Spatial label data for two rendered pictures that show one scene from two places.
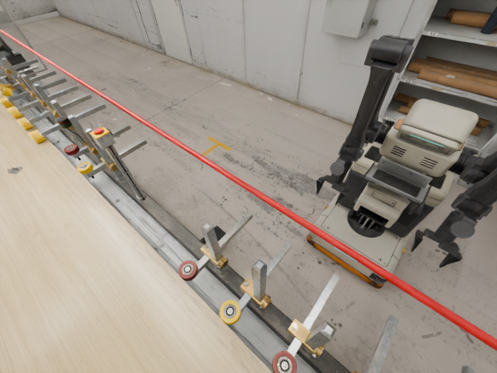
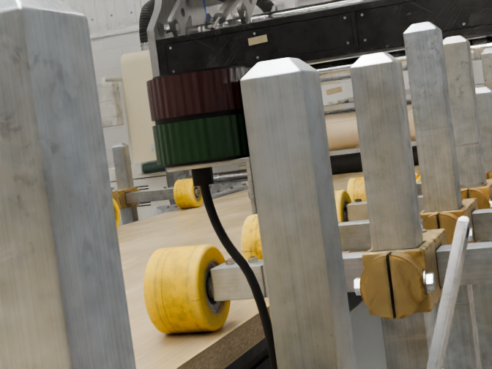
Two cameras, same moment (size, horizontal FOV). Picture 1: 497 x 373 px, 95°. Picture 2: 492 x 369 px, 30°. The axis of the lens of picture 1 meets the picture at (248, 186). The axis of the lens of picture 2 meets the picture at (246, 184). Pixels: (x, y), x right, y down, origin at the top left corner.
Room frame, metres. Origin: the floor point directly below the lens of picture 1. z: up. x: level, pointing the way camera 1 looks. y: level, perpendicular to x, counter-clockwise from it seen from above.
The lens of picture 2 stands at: (1.07, 0.62, 1.08)
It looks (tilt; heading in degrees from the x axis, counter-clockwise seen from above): 3 degrees down; 68
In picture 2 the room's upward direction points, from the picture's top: 7 degrees counter-clockwise
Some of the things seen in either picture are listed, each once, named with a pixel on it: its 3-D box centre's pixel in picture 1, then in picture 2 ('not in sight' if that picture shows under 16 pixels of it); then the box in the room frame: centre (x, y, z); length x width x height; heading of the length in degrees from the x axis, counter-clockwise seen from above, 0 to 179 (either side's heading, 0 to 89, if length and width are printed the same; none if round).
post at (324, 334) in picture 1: (313, 340); not in sight; (0.09, -0.20, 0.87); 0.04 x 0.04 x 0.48; 47
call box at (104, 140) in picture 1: (103, 138); not in sight; (0.94, 0.70, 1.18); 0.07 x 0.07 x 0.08; 47
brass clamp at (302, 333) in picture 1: (305, 337); not in sight; (0.11, -0.19, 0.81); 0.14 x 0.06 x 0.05; 47
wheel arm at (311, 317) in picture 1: (310, 319); not in sight; (0.17, -0.22, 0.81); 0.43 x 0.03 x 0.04; 137
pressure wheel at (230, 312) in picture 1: (231, 314); not in sight; (0.20, 0.10, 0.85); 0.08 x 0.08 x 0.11
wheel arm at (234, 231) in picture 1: (222, 243); not in sight; (0.51, 0.15, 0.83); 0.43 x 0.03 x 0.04; 137
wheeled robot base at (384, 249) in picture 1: (360, 229); not in sight; (0.91, -0.91, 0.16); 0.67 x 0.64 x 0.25; 137
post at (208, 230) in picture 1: (216, 253); not in sight; (0.44, 0.16, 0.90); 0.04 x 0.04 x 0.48; 47
